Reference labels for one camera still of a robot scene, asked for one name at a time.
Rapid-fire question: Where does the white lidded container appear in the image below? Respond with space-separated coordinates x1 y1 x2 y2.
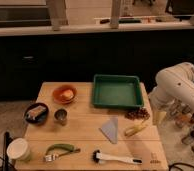
7 138 31 162

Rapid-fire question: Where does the grey towel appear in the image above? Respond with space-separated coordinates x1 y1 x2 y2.
100 117 118 144

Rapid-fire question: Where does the orange bowl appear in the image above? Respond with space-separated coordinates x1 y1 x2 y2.
52 85 77 104

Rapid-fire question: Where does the black stand left edge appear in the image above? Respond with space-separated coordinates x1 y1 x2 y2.
2 132 13 171

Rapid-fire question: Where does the green plastic tray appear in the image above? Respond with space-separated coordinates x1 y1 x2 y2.
92 74 144 109

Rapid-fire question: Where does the black cable on floor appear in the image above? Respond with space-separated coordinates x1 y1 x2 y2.
168 162 194 171

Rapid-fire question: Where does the spice jar rack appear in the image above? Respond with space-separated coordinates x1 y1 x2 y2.
175 107 194 152

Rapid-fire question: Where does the brown sandwich block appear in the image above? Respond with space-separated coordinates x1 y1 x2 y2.
27 106 46 120

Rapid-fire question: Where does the small metal cup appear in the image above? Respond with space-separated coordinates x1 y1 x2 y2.
54 109 67 126

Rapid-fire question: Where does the white handled dish brush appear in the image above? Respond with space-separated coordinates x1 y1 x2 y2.
93 150 142 164

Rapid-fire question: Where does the brown grape bunch toy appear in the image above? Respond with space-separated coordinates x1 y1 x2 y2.
125 108 150 120

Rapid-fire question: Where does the green bean pod toy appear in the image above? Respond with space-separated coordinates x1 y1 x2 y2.
45 144 75 155

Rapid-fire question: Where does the yellow bread roll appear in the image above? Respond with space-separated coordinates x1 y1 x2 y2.
62 89 74 100

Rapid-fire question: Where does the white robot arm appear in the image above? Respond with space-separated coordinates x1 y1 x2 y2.
148 62 194 125

